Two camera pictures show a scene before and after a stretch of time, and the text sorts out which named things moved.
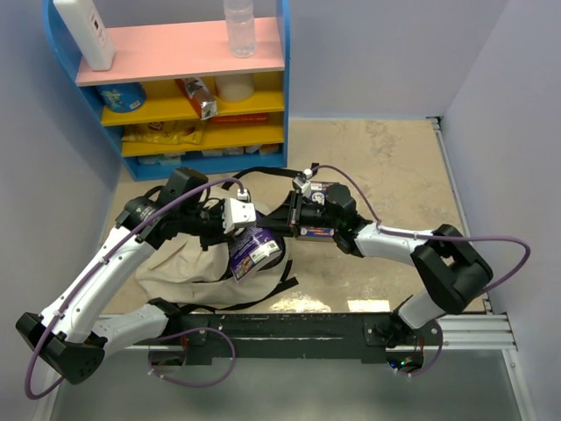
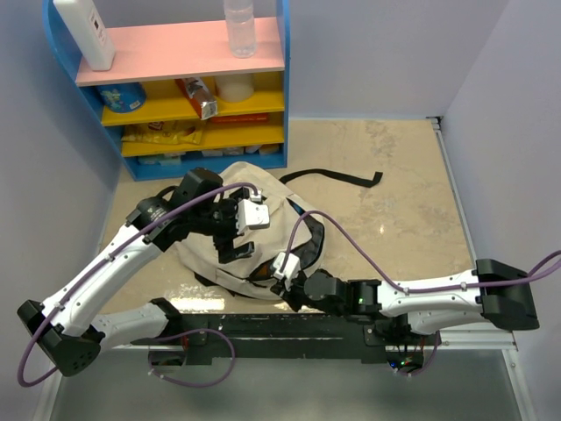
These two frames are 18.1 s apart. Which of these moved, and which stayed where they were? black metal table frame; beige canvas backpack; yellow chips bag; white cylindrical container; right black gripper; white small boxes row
Moved: right black gripper; beige canvas backpack
Stayed: white small boxes row; yellow chips bag; black metal table frame; white cylindrical container
